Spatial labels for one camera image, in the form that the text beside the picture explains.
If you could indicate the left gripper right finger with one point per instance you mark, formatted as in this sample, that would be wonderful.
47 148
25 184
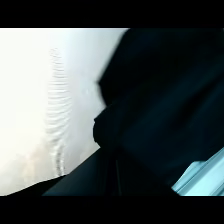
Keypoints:
140 181

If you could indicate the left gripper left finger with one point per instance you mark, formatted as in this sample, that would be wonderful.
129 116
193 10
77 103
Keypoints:
96 176

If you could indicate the black garment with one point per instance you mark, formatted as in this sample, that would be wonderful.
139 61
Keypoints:
166 93

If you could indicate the silver frame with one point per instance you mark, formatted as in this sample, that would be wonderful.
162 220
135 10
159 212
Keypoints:
206 180

